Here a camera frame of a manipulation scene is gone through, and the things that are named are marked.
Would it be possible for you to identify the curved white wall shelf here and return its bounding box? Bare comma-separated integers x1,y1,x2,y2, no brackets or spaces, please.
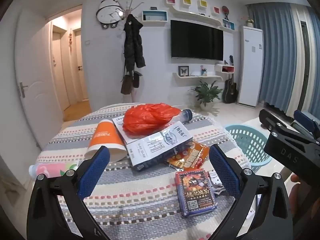
166,5,237,33

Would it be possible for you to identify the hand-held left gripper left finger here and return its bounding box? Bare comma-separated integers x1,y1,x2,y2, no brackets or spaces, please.
27,145,111,240

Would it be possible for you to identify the clear bottle with blue cap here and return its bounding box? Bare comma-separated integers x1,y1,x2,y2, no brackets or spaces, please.
172,109,193,126

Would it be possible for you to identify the person's right hand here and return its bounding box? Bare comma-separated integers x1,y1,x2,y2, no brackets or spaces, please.
291,174,320,230

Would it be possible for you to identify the blue card box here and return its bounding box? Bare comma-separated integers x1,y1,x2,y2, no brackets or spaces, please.
174,168,217,218

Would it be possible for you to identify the black guitar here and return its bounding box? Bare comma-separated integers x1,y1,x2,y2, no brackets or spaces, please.
222,76,238,104

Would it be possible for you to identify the white red box shelf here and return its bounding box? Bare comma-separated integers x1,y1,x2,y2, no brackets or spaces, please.
214,63,235,75

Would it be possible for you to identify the black white small packet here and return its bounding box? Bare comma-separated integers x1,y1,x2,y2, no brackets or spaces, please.
207,170,225,195

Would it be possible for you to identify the panda wall clock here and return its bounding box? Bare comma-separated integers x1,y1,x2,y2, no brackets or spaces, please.
96,0,123,28

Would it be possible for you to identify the blue white box shelf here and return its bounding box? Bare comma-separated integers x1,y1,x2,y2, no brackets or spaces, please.
142,10,167,22

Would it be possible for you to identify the green potted plant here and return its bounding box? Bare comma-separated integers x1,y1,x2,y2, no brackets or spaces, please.
191,80,223,110

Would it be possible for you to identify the black wall television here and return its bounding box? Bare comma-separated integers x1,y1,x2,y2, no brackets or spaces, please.
170,19,224,61

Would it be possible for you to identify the white room door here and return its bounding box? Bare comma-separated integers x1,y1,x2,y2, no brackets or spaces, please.
15,7,64,150

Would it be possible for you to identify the light blue plastic basket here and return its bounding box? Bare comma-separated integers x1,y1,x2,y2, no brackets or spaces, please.
224,124,273,175

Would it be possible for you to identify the white printed packet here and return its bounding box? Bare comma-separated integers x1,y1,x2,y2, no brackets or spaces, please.
112,116,193,172

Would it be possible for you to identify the blue white striped curtain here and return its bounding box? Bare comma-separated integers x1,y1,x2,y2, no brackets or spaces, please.
246,1,320,120

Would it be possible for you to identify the black small hanging bag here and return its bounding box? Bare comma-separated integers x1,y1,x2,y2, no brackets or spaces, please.
132,71,143,88

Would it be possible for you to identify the orange paper cup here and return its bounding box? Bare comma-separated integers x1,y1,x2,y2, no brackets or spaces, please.
85,119,128,164

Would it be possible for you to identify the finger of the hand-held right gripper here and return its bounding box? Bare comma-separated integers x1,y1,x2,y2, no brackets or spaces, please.
294,109,320,140
259,109,288,133

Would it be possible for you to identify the white coat rack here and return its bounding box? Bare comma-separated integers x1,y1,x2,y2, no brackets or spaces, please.
116,0,145,103

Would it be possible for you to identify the orange snack packet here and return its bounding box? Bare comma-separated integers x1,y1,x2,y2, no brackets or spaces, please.
164,140,210,169

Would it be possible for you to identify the brown hanging bag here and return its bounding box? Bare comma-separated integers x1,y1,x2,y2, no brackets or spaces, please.
121,71,133,95

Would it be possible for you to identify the black coat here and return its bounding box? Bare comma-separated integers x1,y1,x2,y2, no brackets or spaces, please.
124,14,146,73

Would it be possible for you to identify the blue cube shelf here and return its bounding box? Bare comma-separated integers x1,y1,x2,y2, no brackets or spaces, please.
222,19,235,31

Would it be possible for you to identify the low white wall shelf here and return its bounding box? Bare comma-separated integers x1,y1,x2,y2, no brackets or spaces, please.
172,73,223,83

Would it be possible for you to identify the pink label bottle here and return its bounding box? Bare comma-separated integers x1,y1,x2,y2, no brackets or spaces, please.
28,162,79,179

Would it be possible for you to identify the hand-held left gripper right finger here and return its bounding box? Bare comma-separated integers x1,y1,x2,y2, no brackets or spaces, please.
209,144,294,240

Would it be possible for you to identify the white hallway door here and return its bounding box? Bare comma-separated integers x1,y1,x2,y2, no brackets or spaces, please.
74,29,85,103

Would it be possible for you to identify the orange plastic bag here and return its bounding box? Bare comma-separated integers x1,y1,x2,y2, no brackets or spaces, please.
122,102,181,137

